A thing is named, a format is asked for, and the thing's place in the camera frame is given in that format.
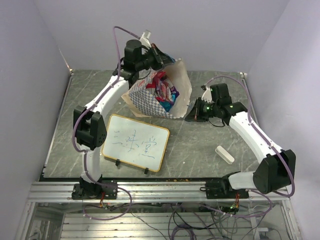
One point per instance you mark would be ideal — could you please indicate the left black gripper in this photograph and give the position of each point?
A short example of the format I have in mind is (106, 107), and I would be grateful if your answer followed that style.
(162, 59)

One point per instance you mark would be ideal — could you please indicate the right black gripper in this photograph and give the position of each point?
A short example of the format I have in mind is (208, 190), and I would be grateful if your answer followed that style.
(195, 115)

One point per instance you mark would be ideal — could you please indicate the pink snack packet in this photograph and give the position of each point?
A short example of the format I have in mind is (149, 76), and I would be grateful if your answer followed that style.
(160, 89)

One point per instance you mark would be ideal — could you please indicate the blue checkered paper bag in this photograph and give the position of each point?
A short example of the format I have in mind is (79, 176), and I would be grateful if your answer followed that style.
(142, 103)

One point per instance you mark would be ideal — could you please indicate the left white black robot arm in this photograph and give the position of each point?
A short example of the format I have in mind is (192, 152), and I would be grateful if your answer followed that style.
(89, 129)

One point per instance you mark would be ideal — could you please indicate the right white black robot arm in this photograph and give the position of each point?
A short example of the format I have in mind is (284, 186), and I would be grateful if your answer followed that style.
(276, 167)

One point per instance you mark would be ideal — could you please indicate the purple snack packet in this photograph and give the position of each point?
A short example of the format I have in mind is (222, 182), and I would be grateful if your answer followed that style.
(174, 93)

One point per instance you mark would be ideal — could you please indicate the white whiteboard eraser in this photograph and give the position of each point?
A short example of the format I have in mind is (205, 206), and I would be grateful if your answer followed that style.
(226, 156)

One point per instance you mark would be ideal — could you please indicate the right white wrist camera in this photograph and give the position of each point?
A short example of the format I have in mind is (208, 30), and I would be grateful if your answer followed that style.
(207, 96)

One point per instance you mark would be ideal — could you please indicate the small whiteboard with yellow frame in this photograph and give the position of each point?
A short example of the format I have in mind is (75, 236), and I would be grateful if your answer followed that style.
(135, 143)

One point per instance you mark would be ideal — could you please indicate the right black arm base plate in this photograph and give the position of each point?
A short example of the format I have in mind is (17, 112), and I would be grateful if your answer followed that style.
(220, 188)

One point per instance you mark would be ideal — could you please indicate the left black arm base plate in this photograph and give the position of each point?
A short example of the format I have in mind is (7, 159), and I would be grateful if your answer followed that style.
(93, 191)

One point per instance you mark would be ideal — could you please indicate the aluminium extrusion rail frame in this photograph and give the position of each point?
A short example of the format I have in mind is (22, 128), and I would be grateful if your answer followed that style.
(141, 192)

